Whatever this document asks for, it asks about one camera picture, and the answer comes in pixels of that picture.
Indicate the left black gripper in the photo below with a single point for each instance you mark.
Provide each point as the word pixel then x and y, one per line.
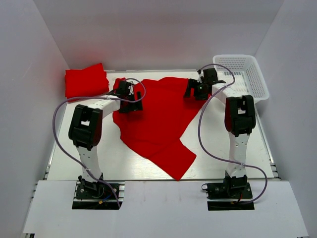
pixel 135 106

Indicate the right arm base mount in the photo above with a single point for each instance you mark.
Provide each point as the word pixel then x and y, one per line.
pixel 233 194

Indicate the white plastic basket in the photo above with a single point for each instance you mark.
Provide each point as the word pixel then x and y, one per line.
pixel 248 75

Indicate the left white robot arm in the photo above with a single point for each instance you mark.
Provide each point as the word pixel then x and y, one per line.
pixel 86 126

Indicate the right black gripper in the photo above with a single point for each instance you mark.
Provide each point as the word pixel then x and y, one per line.
pixel 192 84

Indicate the folded red t-shirt stack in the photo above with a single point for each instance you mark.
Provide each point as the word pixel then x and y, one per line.
pixel 88 82

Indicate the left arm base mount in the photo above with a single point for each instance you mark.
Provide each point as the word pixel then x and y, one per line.
pixel 97 196

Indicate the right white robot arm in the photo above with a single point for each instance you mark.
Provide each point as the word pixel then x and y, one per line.
pixel 239 116

